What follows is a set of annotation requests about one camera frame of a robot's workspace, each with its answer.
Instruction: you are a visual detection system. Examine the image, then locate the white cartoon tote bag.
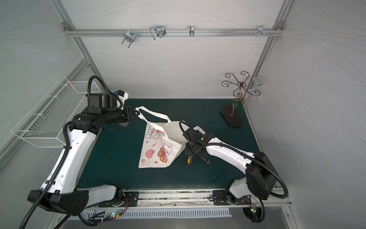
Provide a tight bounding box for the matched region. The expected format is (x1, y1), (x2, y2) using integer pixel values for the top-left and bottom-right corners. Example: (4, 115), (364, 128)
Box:
(135, 106), (188, 169)

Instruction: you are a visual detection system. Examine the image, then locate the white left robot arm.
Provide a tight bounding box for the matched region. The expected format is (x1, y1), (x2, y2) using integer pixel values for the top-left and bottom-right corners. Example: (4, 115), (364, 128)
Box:
(27, 106), (140, 216)

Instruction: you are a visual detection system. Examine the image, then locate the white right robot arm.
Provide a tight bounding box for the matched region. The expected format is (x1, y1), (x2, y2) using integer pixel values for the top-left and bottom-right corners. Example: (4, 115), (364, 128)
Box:
(183, 127), (279, 205)

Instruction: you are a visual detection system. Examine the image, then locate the green table mat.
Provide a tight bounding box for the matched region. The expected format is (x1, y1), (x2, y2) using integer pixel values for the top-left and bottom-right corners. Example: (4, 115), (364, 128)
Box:
(78, 99), (259, 189)

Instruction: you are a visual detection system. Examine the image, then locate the metal hook clamp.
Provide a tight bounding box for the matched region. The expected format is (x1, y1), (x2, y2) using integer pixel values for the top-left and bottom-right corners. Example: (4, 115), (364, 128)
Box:
(188, 25), (194, 37)
(149, 25), (166, 40)
(121, 30), (135, 48)
(248, 25), (273, 37)

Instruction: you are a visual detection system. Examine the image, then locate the copper jewelry stand black base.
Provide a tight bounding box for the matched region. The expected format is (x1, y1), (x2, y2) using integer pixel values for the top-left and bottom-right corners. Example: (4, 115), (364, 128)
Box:
(220, 71), (263, 127)

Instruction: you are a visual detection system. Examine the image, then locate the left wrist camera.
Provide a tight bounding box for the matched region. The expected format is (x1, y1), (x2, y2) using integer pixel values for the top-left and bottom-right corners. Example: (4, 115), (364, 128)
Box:
(85, 90), (129, 113)

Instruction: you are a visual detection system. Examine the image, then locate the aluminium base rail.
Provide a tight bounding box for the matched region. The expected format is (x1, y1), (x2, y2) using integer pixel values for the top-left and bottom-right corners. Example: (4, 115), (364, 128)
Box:
(85, 189), (293, 211)

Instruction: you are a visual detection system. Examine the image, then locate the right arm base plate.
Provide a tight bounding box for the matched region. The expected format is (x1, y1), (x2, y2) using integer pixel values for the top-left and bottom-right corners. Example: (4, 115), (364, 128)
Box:
(208, 189), (251, 206)

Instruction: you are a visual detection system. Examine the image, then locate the white wire basket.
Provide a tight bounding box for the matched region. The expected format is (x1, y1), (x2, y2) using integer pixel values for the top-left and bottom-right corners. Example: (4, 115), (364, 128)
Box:
(11, 76), (88, 148)

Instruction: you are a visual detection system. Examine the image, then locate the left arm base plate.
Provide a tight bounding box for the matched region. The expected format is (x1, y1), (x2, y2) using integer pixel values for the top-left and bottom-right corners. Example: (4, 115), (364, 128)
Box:
(98, 191), (139, 208)

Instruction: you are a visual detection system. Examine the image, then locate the left black corrugated cable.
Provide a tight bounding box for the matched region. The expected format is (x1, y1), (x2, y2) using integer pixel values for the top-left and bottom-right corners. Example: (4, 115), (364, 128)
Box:
(18, 75), (118, 229)

